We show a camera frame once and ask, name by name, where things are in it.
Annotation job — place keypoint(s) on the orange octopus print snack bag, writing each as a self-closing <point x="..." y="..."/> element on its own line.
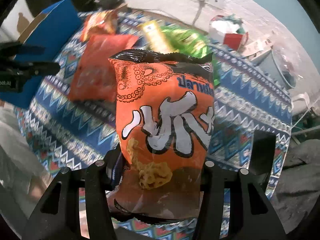
<point x="162" y="120"/>

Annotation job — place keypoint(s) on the green snack bag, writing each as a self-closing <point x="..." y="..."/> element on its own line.
<point x="187" y="40"/>

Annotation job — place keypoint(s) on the black round device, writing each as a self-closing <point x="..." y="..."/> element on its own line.
<point x="112" y="0"/>

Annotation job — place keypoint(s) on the orange yellow snack bag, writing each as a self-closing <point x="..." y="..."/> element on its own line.
<point x="100" y="22"/>

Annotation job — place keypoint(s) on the grey blue trash bin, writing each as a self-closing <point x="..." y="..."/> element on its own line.
<point x="275" y="65"/>

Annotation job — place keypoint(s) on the blue patterned tablecloth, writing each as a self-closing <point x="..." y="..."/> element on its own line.
<point x="75" y="120"/>

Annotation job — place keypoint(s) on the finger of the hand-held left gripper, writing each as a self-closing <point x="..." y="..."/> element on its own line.
<point x="27" y="48"/>
<point x="40" y="68"/>

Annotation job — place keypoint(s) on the red white shopping bag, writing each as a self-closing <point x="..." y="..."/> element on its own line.
<point x="232" y="41"/>

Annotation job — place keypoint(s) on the red snack bag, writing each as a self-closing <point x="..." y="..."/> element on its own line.
<point x="95" y="65"/>

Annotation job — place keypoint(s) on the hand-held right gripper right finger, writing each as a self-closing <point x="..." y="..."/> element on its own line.
<point x="212" y="180"/>

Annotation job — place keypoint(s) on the yellow gold snack box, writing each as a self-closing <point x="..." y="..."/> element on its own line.
<point x="155" y="35"/>

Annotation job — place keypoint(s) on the blue-sided cardboard box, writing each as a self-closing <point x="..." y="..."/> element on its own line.
<point x="60" y="22"/>

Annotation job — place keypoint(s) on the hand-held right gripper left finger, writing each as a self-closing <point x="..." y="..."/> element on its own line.
<point x="115" y="170"/>

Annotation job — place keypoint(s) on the black smartphone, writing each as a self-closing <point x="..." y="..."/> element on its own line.
<point x="265" y="152"/>

